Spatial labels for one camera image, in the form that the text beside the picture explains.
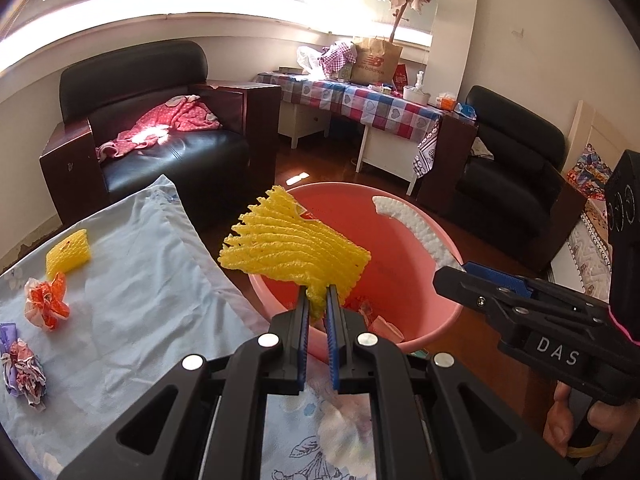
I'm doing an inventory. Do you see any white foam net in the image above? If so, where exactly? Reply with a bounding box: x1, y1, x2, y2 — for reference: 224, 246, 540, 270
372, 195, 462, 271

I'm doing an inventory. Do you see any patterned paper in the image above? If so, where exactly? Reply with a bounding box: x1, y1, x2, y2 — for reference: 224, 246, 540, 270
1, 338, 47, 412

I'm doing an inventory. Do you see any orange white plastic bag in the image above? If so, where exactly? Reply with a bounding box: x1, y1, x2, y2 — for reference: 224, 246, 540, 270
24, 272, 70, 330

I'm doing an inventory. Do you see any purple face mask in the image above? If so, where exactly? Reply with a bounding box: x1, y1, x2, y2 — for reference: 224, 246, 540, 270
0, 323, 18, 356

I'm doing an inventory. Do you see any person's right hand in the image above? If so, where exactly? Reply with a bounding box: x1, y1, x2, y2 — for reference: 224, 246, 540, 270
542, 382, 639, 466

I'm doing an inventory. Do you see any colourful patterned bedding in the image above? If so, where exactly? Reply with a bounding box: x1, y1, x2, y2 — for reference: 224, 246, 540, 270
548, 143, 612, 302

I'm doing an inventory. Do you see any pink plastic basin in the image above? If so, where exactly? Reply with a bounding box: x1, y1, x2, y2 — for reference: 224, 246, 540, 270
247, 181, 466, 364

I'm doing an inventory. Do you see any light blue table cloth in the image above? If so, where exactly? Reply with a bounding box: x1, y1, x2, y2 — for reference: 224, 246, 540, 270
1, 177, 375, 479

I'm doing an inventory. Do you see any checkered tablecloth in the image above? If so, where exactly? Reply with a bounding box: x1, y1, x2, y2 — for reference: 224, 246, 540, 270
255, 72, 444, 178

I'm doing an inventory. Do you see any white tissue box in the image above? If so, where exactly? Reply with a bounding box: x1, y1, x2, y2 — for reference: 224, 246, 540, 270
402, 70, 431, 106

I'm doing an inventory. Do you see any brown paper shopping bag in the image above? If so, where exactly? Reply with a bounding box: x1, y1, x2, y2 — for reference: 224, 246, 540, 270
350, 38, 402, 84

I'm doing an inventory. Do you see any white side cabinet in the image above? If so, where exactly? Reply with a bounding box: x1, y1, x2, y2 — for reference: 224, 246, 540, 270
278, 101, 331, 150

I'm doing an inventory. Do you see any checkered cloth bundle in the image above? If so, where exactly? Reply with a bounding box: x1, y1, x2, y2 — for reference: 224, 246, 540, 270
319, 40, 357, 79

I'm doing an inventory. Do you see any red patterned garment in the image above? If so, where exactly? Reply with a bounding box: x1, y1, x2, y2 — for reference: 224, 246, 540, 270
96, 94, 221, 162

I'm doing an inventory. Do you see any black leather armchair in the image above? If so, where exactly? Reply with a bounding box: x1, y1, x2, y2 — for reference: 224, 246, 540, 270
39, 39, 281, 226

